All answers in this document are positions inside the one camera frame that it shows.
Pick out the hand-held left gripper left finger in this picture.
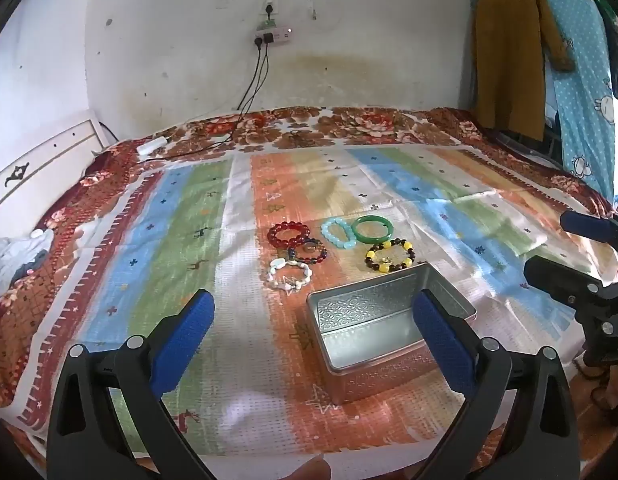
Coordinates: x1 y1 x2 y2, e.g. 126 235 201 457
46 289 217 480

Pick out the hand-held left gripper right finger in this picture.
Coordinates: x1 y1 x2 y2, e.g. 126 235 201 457
411 288 582 480

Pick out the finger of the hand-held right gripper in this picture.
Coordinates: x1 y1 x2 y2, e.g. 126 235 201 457
560 210 618 249
523 256 606 312

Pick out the silver embossed tin box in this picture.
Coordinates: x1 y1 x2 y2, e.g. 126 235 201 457
306 262 478 406

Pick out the yellow and brown bead bracelet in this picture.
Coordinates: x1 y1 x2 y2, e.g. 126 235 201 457
365 238 416 274

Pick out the white stone bead bracelet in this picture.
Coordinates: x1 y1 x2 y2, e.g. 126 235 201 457
263 258 313 292

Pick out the green jade bangle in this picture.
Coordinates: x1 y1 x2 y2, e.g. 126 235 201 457
351 215 394 243

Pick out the red bead bracelet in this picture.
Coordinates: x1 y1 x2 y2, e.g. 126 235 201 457
268 221 312 249

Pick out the multicolour glass bead bracelet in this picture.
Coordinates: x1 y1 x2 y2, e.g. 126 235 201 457
287 239 328 265

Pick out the light blue bead bracelet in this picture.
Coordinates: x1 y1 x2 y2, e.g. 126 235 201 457
321 217 358 250

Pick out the person's left hand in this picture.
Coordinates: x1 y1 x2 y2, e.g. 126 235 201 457
283 455 332 480

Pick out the striped colourful blanket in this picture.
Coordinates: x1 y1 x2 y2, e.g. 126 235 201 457
4 144 618 457

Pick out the blue dotted cartoon cloth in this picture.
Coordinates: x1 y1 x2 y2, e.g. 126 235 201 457
504 0 618 202

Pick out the white crumpled cloth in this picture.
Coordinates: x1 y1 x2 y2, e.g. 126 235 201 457
0 230 54 306

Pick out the brown hanging garment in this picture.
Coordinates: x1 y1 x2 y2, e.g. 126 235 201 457
470 0 576 142

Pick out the white charger adapter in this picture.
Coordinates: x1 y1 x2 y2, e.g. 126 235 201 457
138 136 170 157

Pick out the white wooden headboard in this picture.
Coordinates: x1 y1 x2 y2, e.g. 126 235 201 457
0 107 108 222

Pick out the floral brown bedsheet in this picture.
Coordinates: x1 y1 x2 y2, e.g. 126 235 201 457
0 105 618 466

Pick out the white power strip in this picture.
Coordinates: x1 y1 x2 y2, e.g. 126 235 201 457
252 29 294 47

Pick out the black cable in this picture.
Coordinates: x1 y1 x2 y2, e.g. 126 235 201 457
159 42 266 161
159 44 272 161

